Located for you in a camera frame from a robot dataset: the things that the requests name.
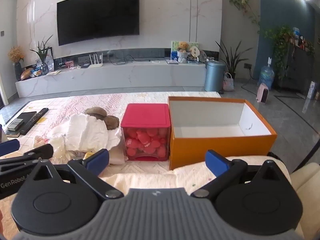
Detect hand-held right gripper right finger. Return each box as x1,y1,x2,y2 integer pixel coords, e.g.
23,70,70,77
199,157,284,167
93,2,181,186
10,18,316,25
190,149,288,200

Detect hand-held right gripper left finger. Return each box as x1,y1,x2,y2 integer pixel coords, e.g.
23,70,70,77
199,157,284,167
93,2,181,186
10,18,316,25
31,149,124,200

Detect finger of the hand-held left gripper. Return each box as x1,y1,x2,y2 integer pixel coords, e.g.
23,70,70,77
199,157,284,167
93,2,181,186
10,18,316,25
0,144,54,167
0,139,20,157

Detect orange cardboard box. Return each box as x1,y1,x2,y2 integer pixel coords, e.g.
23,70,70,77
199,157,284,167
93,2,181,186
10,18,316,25
167,96,277,170

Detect beige cloth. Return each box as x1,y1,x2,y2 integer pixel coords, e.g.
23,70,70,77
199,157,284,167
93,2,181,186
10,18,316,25
109,145,128,165

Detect white quilted cloth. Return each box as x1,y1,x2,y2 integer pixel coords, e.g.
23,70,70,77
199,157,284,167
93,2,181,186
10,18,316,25
65,114,123,153

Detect pale pink soft item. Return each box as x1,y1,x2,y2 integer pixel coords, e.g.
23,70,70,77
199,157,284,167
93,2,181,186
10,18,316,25
34,135,49,147

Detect clear plastic bag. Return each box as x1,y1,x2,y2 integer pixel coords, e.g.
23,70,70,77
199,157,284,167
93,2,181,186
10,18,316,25
46,134,69,160

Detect small grey box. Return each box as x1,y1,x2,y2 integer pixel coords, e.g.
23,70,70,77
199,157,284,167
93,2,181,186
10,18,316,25
7,119,25,132

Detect black remote control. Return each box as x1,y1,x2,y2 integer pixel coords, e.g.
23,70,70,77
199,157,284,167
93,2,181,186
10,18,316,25
19,108,49,135

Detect black flat tablet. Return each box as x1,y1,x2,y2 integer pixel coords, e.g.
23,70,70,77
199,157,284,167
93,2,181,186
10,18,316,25
5,111,38,130

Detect brown plush toy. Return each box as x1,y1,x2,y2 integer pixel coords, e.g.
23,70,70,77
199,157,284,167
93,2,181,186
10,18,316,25
85,107,120,130

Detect heap of red balls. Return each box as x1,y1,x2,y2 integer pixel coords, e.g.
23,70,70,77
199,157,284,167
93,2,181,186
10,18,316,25
124,127,168,157

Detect red flat object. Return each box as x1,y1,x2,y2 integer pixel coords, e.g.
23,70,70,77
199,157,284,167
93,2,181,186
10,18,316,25
120,103,172,162

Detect brown bread-shaped ornament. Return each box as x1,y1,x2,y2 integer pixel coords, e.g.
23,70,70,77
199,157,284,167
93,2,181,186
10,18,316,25
20,68,34,80

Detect dried flowers in dark vase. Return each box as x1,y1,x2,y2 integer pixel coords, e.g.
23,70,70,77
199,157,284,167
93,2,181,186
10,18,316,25
7,46,25,81

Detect woven basket bag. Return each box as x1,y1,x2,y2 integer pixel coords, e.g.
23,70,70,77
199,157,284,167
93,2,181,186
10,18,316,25
223,72,235,91

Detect pink heater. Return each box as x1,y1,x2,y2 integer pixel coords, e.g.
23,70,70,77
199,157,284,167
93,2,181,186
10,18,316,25
257,83,269,103

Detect green plant in glass vase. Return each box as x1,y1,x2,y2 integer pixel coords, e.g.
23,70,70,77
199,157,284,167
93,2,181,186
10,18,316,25
30,35,54,74

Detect white marble television console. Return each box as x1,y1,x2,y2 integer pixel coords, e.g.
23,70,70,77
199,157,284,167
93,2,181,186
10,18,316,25
15,59,208,98

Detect blue-grey trash can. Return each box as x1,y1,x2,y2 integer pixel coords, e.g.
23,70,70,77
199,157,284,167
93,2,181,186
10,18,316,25
204,60,225,92

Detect beige cushion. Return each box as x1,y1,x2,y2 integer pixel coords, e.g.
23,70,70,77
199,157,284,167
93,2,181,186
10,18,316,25
290,162,320,240

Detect white router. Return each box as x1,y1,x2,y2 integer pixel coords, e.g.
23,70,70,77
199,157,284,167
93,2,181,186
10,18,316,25
84,53,104,69

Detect blue water jug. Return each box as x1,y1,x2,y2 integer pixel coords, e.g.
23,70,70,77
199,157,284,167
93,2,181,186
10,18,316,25
259,57,275,90

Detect long-leaf potted plant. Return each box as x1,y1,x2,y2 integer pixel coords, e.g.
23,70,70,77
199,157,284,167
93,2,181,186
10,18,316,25
215,40,247,80

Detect teddy bear bouquet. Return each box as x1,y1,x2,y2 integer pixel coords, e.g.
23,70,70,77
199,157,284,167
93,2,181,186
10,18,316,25
177,42,189,64

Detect tall white box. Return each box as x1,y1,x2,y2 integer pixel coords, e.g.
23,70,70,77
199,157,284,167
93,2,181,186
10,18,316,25
306,81,316,99

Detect green picture board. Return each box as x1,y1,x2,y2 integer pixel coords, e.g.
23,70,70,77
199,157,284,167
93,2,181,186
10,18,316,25
171,41,199,62

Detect dark cabinet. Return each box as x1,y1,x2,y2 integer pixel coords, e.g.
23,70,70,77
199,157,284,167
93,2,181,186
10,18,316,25
275,42,315,95

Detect climbing green plant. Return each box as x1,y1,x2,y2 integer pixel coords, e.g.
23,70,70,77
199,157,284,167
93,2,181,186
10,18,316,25
265,26,315,80

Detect hanging green vine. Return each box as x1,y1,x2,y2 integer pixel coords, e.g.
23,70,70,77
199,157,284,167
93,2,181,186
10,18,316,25
227,0,260,33

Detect black cables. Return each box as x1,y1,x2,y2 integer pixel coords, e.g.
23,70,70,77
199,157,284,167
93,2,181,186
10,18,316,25
109,54,150,63

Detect black wall television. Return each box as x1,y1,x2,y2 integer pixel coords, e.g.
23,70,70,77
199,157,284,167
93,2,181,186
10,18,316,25
57,0,140,46

